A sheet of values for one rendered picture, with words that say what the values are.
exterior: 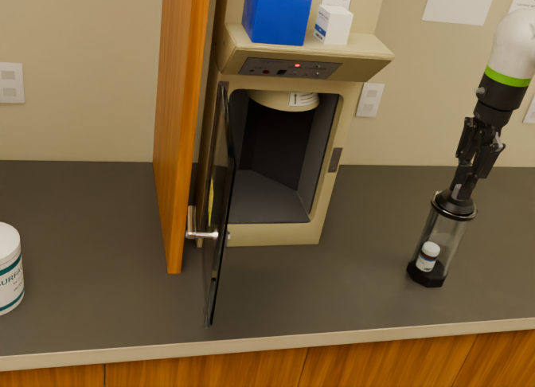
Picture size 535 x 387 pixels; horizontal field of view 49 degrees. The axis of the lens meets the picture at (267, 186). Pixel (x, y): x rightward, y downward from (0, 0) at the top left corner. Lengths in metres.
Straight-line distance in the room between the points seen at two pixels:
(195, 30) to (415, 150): 1.15
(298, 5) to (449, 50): 0.91
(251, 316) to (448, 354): 0.55
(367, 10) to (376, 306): 0.67
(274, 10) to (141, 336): 0.69
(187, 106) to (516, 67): 0.65
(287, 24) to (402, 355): 0.86
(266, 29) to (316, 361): 0.77
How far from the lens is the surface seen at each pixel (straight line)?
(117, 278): 1.37
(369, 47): 1.19
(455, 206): 1.40
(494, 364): 1.73
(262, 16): 1.08
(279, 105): 1.30
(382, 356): 1.50
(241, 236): 1.46
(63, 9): 1.61
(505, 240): 1.83
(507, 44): 1.25
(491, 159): 1.34
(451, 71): 1.96
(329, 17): 1.14
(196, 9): 1.07
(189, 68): 1.11
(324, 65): 1.17
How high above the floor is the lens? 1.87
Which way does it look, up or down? 33 degrees down
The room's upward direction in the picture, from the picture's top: 11 degrees clockwise
